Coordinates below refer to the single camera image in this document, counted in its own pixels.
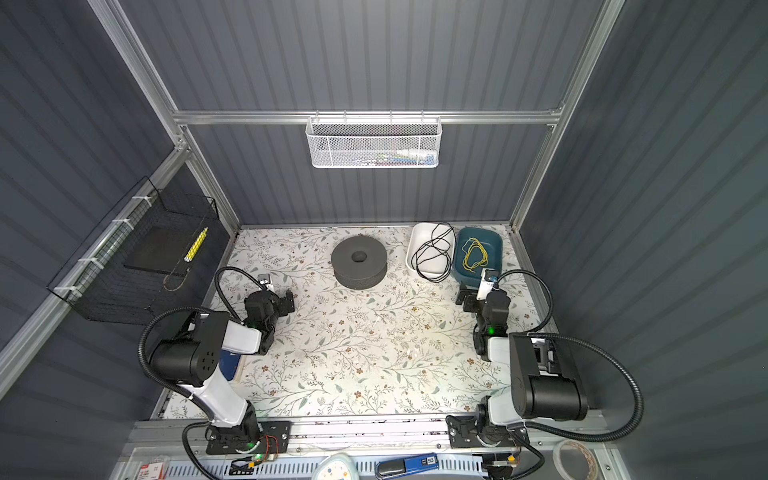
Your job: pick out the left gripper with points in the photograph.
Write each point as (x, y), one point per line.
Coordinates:
(282, 302)

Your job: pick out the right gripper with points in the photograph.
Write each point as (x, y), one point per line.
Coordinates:
(472, 300)

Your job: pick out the grey perforated cable spool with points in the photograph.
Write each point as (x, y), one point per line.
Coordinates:
(359, 262)

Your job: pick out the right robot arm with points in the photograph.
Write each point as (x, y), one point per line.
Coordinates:
(544, 378)

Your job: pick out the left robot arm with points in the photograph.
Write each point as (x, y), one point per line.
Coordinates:
(181, 349)

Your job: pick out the teal plastic bin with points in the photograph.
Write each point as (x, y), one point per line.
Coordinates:
(476, 249)

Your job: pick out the white plastic bin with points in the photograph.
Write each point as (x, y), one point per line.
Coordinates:
(430, 251)

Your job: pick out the floral table mat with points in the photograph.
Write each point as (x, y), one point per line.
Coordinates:
(401, 347)

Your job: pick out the blue book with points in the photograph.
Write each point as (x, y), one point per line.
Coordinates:
(229, 364)

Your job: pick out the yellow marker pen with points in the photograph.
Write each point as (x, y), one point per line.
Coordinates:
(196, 245)

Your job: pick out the black flat pad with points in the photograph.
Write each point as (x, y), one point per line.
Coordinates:
(161, 251)

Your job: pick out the white round device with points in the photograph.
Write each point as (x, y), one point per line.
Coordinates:
(339, 466)

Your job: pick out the blue utility tool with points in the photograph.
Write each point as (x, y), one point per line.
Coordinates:
(401, 467)

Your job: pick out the tape roll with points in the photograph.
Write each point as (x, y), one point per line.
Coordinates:
(573, 460)

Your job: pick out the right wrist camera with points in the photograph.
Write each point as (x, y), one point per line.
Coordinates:
(489, 278)

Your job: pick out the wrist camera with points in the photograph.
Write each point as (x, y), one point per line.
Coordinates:
(264, 280)
(489, 278)

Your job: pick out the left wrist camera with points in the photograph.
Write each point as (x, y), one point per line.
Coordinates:
(264, 280)

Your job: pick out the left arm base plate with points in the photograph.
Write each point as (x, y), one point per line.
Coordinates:
(263, 438)

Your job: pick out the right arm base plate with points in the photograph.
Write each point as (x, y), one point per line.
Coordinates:
(475, 431)

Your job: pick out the black wire wall basket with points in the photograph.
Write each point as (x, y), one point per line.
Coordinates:
(97, 286)

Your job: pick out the white wire wall basket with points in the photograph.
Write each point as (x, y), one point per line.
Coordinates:
(390, 143)

